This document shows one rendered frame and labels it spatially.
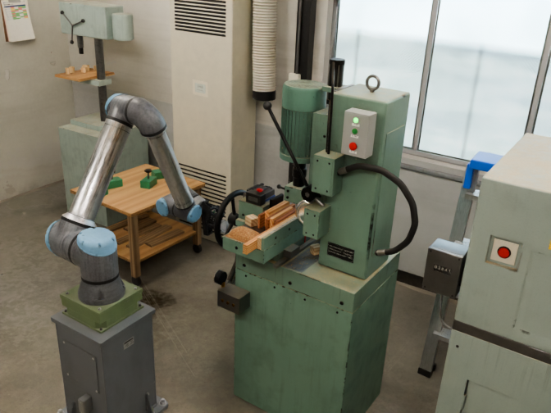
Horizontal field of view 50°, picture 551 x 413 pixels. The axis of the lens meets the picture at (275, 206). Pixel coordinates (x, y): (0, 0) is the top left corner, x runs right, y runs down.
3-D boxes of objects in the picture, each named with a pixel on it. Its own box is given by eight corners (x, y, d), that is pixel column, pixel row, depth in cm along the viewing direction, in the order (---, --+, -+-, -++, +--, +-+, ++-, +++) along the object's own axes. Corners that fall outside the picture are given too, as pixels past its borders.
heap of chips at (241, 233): (238, 228, 248) (238, 220, 247) (265, 238, 241) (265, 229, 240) (225, 235, 241) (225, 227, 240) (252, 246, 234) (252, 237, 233)
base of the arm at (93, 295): (99, 310, 232) (97, 289, 228) (68, 295, 242) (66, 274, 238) (134, 291, 247) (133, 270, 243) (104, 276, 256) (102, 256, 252)
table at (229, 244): (283, 198, 294) (284, 188, 292) (336, 215, 279) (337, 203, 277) (204, 242, 248) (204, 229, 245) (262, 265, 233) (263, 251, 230)
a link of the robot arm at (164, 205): (169, 203, 279) (187, 194, 288) (152, 197, 285) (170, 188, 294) (170, 220, 283) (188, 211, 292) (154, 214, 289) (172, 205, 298)
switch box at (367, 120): (348, 149, 217) (352, 106, 211) (372, 155, 212) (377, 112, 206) (340, 153, 213) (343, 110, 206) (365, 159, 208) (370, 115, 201)
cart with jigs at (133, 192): (149, 229, 443) (145, 148, 417) (206, 251, 414) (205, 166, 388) (76, 261, 394) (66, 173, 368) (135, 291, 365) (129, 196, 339)
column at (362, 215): (343, 244, 260) (359, 83, 231) (389, 259, 249) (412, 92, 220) (317, 264, 243) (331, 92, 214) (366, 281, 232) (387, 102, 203)
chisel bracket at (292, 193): (292, 198, 258) (293, 180, 255) (319, 206, 251) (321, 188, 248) (283, 203, 252) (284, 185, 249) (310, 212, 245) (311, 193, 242)
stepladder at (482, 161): (424, 360, 316) (468, 148, 278) (472, 378, 304) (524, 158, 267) (415, 374, 303) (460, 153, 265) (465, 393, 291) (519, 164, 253)
